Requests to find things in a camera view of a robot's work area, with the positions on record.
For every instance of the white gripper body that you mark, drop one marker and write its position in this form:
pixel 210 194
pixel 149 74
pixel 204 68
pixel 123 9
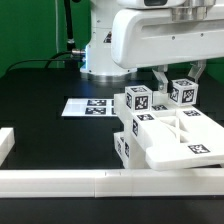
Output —
pixel 144 38

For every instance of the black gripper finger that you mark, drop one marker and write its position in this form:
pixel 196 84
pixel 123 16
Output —
pixel 197 69
pixel 160 74

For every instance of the white tagged chair nut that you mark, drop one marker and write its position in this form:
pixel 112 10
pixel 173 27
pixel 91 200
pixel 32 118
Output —
pixel 138 98

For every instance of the white chair back frame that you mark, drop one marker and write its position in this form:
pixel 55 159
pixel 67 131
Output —
pixel 174 138

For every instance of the white chair seat plate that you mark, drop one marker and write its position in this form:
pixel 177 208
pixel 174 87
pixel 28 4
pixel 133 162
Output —
pixel 133 155

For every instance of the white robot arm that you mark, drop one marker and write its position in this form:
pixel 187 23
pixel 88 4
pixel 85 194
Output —
pixel 98 58

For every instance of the white marker base sheet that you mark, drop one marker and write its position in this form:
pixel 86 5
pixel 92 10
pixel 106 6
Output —
pixel 86 107

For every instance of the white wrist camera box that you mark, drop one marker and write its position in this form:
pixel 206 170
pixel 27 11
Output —
pixel 149 4

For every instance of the white U-shaped fence frame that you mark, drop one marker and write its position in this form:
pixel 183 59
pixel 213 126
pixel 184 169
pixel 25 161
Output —
pixel 103 183

